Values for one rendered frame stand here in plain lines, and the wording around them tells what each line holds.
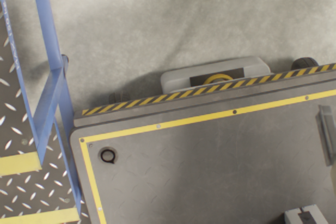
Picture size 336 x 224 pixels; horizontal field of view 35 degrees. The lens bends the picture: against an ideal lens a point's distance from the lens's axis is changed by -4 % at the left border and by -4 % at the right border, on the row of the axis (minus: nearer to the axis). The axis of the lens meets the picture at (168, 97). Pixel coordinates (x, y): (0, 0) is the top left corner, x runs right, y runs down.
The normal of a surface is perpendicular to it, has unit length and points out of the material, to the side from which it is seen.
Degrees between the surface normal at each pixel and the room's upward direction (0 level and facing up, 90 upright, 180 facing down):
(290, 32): 0
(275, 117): 0
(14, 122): 0
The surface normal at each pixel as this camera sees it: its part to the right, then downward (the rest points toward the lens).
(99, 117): 0.10, 0.33
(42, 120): -0.16, -0.93
